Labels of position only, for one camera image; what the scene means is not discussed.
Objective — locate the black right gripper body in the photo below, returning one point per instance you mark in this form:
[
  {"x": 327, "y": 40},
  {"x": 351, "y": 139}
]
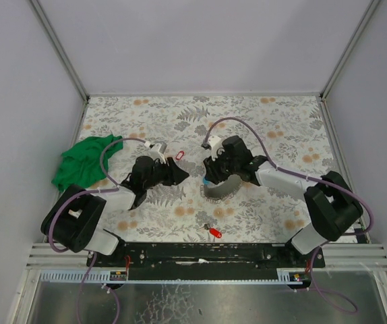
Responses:
[{"x": 216, "y": 170}]

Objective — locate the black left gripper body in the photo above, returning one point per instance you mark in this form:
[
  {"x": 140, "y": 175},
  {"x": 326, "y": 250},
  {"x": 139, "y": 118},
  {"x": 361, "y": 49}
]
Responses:
[{"x": 166, "y": 171}]

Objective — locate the red outlined key tag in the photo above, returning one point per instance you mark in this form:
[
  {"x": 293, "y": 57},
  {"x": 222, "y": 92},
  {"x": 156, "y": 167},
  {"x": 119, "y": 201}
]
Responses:
[{"x": 179, "y": 155}]

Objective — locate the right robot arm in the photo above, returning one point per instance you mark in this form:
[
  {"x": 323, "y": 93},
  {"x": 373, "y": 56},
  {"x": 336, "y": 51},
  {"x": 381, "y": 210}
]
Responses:
[{"x": 332, "y": 209}]

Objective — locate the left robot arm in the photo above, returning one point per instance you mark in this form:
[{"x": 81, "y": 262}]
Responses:
[{"x": 72, "y": 223}]

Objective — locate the floral patterned tablecloth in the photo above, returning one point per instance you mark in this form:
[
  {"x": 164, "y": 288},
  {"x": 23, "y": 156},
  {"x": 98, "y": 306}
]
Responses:
[{"x": 290, "y": 129}]

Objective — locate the green crumpled cloth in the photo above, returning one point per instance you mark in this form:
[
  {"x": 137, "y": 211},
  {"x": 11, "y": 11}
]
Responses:
[{"x": 80, "y": 165}]

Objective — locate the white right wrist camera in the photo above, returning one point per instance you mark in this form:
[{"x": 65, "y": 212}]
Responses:
[{"x": 214, "y": 145}]

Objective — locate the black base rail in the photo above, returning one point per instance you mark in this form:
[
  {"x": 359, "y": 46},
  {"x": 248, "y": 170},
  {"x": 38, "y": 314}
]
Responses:
[{"x": 208, "y": 262}]

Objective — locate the white slotted cable duct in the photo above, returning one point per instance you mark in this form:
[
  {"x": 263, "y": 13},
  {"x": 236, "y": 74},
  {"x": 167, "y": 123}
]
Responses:
[{"x": 79, "y": 276}]

